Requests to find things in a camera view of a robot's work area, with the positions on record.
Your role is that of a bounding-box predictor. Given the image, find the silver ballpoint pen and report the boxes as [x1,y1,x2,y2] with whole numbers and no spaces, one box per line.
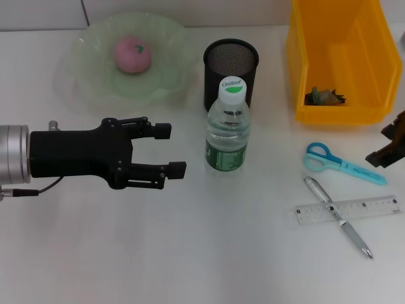
[302,175,374,260]

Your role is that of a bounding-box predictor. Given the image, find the blue scissors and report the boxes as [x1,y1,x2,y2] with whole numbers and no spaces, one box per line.
[302,142,387,186]

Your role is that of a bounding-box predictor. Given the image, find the green glass fruit plate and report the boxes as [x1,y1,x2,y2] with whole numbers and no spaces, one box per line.
[55,11,197,110]

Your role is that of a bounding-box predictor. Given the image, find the black mesh pen holder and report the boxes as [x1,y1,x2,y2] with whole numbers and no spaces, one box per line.
[202,38,259,113]

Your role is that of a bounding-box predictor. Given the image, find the pink peach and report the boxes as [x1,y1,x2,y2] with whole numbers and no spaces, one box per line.
[113,35,153,74]

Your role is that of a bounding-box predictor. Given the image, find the green plastic wrapper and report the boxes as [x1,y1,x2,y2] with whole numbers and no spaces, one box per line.
[304,85,347,106]

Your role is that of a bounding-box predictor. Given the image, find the clear plastic ruler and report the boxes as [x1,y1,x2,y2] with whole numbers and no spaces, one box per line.
[296,194,400,225]

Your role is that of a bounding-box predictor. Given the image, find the yellow plastic bin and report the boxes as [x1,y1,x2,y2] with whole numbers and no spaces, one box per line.
[286,0,403,124]

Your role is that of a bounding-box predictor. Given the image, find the clear water bottle green label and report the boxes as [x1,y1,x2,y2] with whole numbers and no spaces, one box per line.
[204,75,252,172]

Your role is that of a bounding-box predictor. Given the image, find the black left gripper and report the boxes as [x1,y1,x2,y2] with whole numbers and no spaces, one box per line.
[28,115,187,191]

